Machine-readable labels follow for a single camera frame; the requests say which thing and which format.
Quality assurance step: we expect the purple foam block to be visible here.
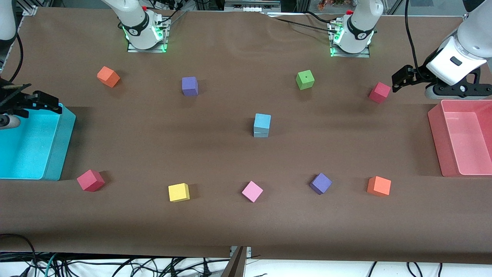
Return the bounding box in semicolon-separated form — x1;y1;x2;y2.
182;77;199;97
309;173;332;195

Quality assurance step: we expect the green foam block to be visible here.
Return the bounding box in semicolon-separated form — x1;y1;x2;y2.
296;70;315;90

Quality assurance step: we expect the brown table support bar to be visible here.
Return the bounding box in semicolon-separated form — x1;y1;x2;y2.
221;246;248;277

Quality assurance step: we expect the cyan plastic bin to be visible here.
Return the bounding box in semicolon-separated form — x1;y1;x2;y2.
0;103;76;181

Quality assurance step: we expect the aluminium frame corner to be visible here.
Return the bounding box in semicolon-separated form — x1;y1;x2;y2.
17;0;39;16

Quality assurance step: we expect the metal table bracket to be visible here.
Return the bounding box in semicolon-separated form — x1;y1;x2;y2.
230;246;252;259

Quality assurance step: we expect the black table cable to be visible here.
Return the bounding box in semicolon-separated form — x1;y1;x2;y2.
274;17;339;33
305;11;337;24

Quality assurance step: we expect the orange foam block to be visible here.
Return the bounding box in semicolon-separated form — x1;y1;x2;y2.
367;176;392;197
97;66;121;88

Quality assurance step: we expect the pink foam block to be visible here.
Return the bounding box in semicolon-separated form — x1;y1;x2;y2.
242;180;264;203

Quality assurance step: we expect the black base cable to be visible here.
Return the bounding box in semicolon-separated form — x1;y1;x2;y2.
156;4;189;27

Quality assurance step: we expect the grey background device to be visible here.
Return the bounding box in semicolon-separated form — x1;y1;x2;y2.
224;0;281;12

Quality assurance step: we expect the brown table cover sheet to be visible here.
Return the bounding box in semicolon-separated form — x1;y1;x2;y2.
0;7;492;266

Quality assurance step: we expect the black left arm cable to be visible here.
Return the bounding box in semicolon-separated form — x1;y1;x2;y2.
405;0;420;70

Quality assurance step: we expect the teal floor cable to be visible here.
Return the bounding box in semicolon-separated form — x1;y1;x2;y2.
43;253;59;277

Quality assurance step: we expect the pink plastic bin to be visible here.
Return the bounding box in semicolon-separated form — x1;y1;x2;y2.
427;99;492;177

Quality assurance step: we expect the yellow foam block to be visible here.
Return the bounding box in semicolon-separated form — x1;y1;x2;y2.
168;183;190;203

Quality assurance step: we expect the red foam block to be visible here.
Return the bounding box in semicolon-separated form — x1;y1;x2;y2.
76;169;105;192
369;82;391;103

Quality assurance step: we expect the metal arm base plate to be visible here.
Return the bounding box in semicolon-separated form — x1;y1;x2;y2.
330;45;371;58
127;40;168;53

